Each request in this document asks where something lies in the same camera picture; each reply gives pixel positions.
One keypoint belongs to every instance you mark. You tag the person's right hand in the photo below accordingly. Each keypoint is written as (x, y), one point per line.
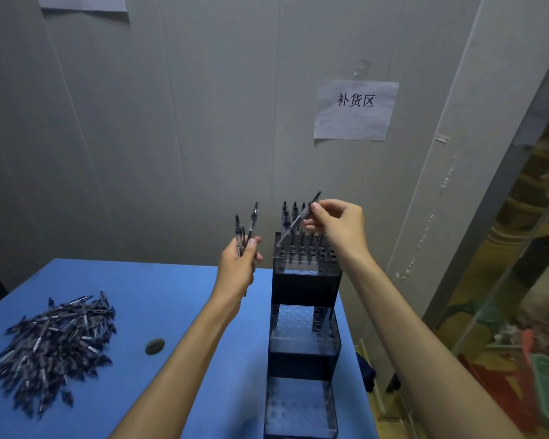
(347, 228)

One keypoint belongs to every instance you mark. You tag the person's left forearm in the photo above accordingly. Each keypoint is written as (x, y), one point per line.
(174, 379)

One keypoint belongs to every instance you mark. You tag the person's left hand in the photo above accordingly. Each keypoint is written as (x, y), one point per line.
(235, 278)

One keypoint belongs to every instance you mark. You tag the small round metal disc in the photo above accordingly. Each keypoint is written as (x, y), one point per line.
(155, 346)

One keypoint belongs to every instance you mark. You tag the dark blue cloth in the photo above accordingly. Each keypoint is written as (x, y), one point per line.
(367, 372)

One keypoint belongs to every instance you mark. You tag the white paper wall sign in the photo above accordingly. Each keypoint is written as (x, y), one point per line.
(82, 2)
(357, 111)

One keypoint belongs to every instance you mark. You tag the red plastic stool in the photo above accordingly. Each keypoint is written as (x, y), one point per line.
(498, 388)

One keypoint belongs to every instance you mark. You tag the cluster of grey pens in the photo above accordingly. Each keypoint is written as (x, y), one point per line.
(284, 219)

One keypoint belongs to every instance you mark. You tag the pile of grey pens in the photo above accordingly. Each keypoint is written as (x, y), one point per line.
(55, 347)

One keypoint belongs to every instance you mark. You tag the black tiered pen display stand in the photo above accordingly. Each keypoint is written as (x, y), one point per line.
(304, 288)

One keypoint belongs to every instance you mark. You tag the blue table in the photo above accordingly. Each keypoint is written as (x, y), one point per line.
(164, 292)

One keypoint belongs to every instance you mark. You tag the person's right forearm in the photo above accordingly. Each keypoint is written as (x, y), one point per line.
(425, 352)

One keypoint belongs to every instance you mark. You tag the grey retractable pen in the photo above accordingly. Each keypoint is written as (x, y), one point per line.
(297, 221)
(238, 228)
(253, 219)

